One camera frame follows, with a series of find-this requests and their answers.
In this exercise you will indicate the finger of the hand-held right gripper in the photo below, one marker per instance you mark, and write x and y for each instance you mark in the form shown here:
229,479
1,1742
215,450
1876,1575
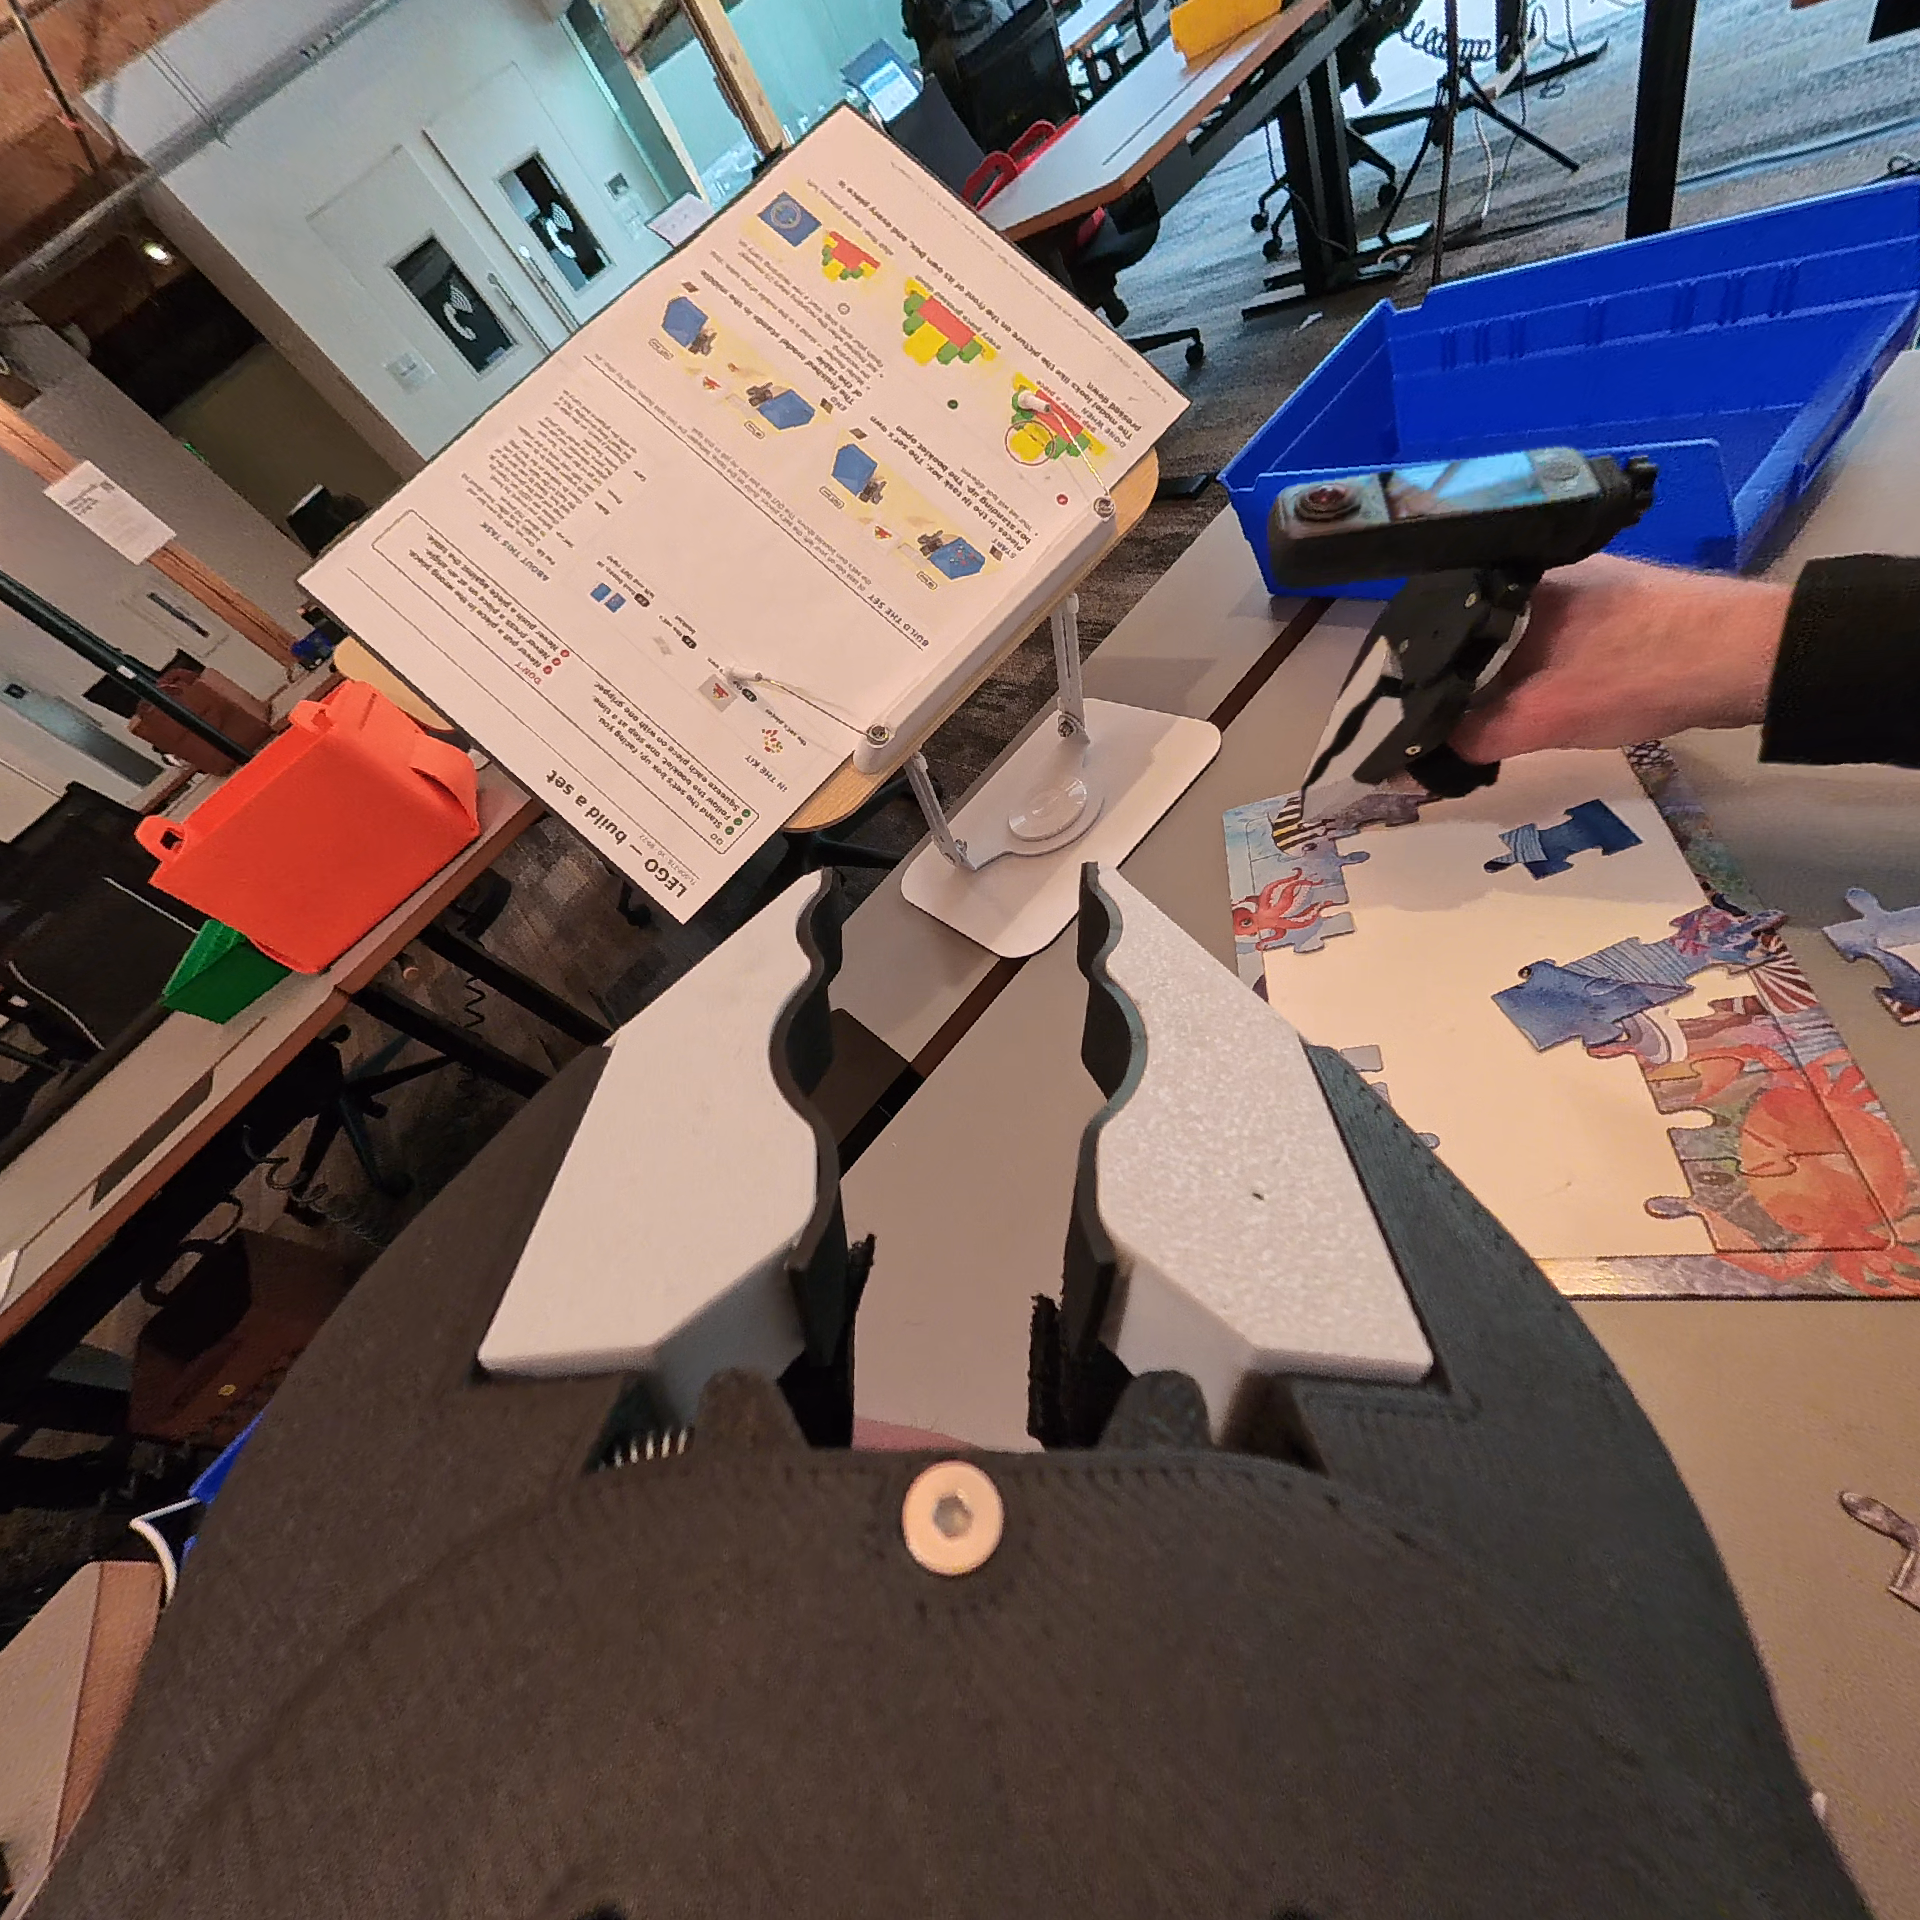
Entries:
1403,744
1349,720

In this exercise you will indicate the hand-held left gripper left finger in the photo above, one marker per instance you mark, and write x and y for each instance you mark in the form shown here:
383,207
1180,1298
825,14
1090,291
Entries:
662,1200

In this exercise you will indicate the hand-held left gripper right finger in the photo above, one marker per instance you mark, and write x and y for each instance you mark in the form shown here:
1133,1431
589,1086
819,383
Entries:
1261,1200

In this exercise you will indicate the purple blue edge puzzle piece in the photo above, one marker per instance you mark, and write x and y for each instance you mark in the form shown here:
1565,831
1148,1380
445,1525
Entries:
1372,820

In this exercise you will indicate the dark blue striped puzzle piece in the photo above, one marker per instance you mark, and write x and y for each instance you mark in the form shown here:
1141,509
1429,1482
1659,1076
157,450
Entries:
1575,832

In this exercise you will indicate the red octopus head puzzle piece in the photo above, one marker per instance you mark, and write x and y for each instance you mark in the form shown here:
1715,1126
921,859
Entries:
1277,917

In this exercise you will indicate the sea print jigsaw puzzle board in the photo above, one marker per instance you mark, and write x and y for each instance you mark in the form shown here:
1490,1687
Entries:
1425,1051

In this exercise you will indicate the dark blue whale eye piece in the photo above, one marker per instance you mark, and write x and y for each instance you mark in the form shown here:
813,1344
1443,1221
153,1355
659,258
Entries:
1561,1005

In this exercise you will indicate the striped whale belly puzzle piece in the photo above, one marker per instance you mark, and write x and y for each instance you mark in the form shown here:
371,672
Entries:
1635,967

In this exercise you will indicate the pink coral seahorse puzzle piece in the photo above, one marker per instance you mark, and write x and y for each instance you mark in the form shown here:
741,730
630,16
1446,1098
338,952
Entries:
1724,938

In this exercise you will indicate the person's right forearm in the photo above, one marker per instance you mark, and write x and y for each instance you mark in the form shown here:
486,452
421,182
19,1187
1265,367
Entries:
1845,661

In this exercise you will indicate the person's right hand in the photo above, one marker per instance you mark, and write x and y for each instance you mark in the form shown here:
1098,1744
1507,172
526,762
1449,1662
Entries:
1651,661

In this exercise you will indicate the joined blue whale puzzle pieces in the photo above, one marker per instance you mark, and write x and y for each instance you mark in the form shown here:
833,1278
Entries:
1366,1061

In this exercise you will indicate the round clear disc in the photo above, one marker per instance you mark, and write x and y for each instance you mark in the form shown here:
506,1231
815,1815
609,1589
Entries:
1051,811

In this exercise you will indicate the blue plastic bin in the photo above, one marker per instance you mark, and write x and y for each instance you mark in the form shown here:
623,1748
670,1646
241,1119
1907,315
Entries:
225,1464
1651,347

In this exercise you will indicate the white paper holder bar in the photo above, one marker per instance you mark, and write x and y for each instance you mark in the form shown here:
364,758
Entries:
990,629

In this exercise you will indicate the pale wooden stand board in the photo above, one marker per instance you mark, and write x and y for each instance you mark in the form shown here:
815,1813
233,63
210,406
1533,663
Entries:
841,796

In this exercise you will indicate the black tripod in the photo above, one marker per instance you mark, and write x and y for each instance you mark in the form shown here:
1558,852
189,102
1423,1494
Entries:
1449,149

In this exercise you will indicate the orange plastic bin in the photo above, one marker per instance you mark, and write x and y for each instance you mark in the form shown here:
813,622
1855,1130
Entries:
330,840

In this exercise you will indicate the green plastic bin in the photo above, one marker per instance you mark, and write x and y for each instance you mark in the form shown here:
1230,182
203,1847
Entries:
211,975

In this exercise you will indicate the grey blue white puzzle piece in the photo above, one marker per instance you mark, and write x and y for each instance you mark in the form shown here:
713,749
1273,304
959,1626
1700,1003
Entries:
1883,946

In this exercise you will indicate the black vertical pole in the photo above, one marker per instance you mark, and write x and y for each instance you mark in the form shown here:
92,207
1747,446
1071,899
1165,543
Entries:
1659,120

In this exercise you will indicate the grey desk with brown edge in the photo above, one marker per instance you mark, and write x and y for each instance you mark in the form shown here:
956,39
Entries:
121,1126

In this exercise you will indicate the long brown desk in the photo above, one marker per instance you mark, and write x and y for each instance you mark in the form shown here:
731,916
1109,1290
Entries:
1141,136

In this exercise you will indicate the yellow plastic bin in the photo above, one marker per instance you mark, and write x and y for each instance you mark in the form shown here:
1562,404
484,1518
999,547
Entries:
1230,24

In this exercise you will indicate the white printed instruction sheet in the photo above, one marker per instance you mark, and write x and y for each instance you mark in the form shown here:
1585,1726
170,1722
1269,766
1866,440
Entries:
675,524

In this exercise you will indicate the black slanted pole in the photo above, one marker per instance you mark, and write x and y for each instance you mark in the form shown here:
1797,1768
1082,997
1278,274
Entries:
121,669

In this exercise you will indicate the white paper notice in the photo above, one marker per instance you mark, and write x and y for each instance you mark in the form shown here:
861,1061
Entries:
106,510

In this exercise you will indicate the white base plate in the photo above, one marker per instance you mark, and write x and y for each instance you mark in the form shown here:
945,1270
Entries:
1141,750

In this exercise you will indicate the grey metal bracket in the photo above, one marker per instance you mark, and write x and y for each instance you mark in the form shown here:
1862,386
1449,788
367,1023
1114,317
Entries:
990,848

